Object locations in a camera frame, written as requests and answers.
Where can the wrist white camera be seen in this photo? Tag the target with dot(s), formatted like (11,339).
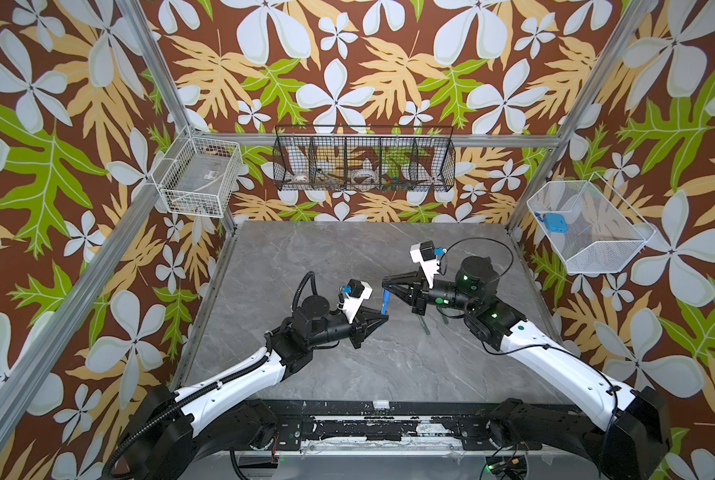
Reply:
(352,297)
(428,257)

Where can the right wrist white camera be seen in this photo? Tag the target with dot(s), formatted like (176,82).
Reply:
(428,257)

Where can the blue pen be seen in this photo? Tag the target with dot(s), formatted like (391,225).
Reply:
(385,304)

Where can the green pen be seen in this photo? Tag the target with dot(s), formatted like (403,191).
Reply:
(424,325)

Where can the blue object in basket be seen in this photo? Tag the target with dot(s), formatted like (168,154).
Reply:
(555,223)

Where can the white wire basket left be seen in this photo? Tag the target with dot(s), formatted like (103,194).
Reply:
(197,176)

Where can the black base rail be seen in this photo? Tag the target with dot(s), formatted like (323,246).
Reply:
(309,427)

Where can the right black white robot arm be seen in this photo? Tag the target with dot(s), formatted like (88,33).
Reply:
(623,430)

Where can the white wire basket right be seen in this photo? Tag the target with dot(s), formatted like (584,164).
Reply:
(605,231)

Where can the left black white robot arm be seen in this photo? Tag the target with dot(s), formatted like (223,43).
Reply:
(173,429)

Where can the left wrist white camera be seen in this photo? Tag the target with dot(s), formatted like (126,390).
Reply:
(352,297)

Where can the white wire basket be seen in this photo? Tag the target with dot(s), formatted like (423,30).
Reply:
(197,176)
(605,231)

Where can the black wire basket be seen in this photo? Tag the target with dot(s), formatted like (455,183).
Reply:
(364,158)

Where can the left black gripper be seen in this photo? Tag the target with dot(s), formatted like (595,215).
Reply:
(359,326)

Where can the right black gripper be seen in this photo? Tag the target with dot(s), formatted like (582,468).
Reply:
(417,293)

